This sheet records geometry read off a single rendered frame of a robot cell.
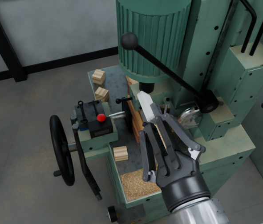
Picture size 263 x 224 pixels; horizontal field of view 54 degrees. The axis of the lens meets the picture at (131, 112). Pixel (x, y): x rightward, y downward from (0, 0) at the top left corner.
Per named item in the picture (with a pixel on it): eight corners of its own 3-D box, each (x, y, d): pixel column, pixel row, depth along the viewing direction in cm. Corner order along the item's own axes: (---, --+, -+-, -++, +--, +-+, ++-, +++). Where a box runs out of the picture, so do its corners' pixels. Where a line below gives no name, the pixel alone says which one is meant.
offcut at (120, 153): (115, 161, 91) (114, 157, 88) (113, 152, 93) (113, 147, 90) (127, 159, 91) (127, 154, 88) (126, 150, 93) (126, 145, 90)
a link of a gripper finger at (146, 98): (150, 119, 50) (153, 117, 49) (139, 92, 53) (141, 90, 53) (158, 123, 52) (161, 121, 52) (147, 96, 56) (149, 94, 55)
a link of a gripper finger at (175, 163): (172, 170, 43) (180, 166, 43) (151, 116, 49) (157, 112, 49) (184, 172, 46) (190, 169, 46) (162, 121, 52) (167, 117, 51)
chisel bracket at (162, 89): (129, 99, 96) (129, 84, 89) (164, 90, 98) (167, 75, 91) (135, 115, 92) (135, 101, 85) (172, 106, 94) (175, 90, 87)
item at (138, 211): (114, 210, 116) (113, 206, 109) (140, 202, 118) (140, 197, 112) (119, 230, 112) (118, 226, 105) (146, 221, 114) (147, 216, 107)
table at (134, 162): (68, 85, 118) (65, 76, 113) (131, 70, 124) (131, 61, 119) (99, 218, 86) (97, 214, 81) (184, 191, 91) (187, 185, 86)
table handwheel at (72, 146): (45, 103, 106) (46, 147, 83) (92, 91, 110) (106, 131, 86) (63, 154, 123) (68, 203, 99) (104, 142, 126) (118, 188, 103)
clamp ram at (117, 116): (107, 115, 101) (105, 101, 94) (125, 110, 102) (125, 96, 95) (113, 134, 96) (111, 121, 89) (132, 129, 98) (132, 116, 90)
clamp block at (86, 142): (76, 122, 104) (72, 109, 96) (109, 113, 106) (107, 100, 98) (83, 154, 96) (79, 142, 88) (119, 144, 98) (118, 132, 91)
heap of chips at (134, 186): (119, 175, 88) (119, 171, 85) (158, 163, 90) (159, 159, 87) (127, 201, 83) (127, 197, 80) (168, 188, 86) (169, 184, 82)
